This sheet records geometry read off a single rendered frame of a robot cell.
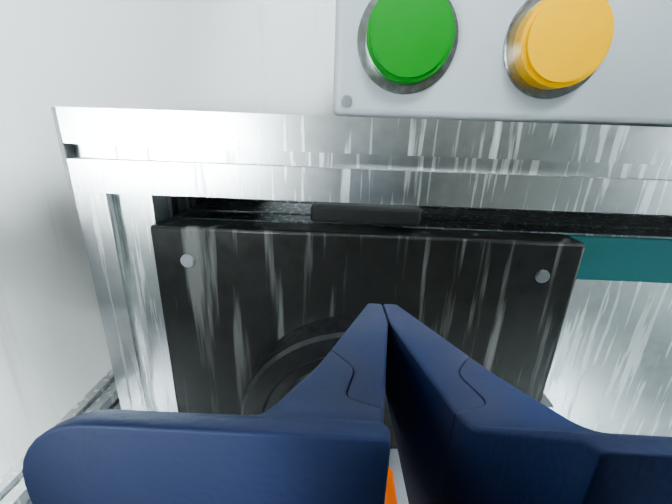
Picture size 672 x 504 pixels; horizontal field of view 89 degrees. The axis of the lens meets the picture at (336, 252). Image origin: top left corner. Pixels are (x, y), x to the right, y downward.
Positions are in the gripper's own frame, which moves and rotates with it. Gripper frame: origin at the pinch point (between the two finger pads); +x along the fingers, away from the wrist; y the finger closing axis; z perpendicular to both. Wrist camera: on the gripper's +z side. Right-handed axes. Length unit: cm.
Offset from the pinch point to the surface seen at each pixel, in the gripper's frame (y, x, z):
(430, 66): -2.5, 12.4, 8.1
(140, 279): 13.7, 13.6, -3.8
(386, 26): -0.4, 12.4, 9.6
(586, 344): -17.9, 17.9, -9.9
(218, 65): 11.3, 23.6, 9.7
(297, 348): 3.5, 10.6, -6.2
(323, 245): 2.3, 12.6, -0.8
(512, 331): -9.0, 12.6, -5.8
